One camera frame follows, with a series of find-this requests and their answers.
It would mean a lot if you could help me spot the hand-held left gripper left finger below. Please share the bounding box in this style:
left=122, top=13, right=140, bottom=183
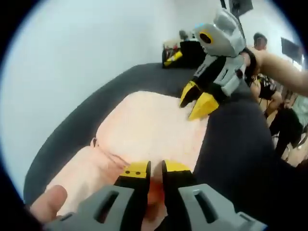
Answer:
left=45, top=160, right=152, bottom=231

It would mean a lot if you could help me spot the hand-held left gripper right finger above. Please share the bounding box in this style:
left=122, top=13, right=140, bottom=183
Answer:
left=161, top=159, right=268, bottom=231

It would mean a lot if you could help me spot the pink towel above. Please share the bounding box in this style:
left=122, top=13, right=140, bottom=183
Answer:
left=44, top=90, right=214, bottom=231

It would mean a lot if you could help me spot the person's left hand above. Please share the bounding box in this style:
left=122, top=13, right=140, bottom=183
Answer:
left=30, top=184, right=68, bottom=222

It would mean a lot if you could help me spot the black monitor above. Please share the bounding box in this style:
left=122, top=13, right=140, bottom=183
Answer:
left=228, top=0, right=253, bottom=18
left=281, top=37, right=304, bottom=65

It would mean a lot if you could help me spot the yellow tool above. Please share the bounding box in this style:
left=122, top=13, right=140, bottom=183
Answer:
left=164, top=51, right=183, bottom=67

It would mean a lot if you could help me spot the black table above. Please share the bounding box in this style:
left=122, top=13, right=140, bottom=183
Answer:
left=24, top=62, right=308, bottom=231

